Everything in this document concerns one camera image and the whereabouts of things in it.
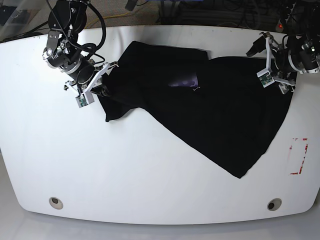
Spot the left table grommet hole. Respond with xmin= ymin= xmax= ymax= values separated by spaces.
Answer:
xmin=49 ymin=197 xmax=63 ymax=210

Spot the yellow cable on floor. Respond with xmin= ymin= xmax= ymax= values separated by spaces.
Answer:
xmin=86 ymin=9 xmax=131 ymax=30

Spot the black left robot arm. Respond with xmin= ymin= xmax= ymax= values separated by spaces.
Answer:
xmin=246 ymin=0 xmax=320 ymax=74

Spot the black T-shirt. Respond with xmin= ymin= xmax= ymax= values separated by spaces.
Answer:
xmin=99 ymin=41 xmax=293 ymax=178

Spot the power strip with red light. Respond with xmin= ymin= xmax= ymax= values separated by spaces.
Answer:
xmin=276 ymin=0 xmax=294 ymax=32

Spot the red tape rectangle marking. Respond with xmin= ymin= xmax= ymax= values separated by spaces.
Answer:
xmin=287 ymin=138 xmax=309 ymax=176

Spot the right table grommet hole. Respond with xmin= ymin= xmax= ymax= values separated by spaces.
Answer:
xmin=267 ymin=198 xmax=282 ymax=211

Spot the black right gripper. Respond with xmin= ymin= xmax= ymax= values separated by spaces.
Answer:
xmin=66 ymin=58 xmax=110 ymax=97

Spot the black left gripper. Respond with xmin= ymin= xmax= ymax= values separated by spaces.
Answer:
xmin=246 ymin=36 xmax=292 ymax=75

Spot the table grommet hole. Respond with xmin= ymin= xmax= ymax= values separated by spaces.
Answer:
xmin=49 ymin=197 xmax=63 ymax=210
xmin=267 ymin=198 xmax=282 ymax=211

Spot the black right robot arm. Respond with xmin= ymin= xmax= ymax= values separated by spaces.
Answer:
xmin=42 ymin=0 xmax=107 ymax=95

